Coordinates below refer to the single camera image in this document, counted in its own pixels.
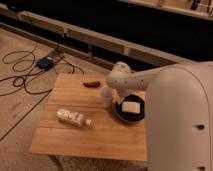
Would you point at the white rectangular eraser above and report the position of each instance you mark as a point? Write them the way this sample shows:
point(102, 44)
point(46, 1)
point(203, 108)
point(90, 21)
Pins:
point(131, 107)

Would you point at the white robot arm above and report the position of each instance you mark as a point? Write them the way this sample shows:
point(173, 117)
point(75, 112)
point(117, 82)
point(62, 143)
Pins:
point(178, 113)

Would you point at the red chili pepper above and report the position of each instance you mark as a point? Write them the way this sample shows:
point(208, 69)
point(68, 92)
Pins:
point(94, 84)

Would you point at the black bowl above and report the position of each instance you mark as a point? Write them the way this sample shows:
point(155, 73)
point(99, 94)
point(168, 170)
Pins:
point(126, 116)

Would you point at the clear plastic bottle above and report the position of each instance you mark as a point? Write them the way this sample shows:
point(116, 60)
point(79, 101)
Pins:
point(73, 118)

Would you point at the wooden table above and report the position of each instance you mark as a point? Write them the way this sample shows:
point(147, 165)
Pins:
point(106, 137)

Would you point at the dark power adapter box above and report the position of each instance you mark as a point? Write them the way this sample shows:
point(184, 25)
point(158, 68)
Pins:
point(45, 63)

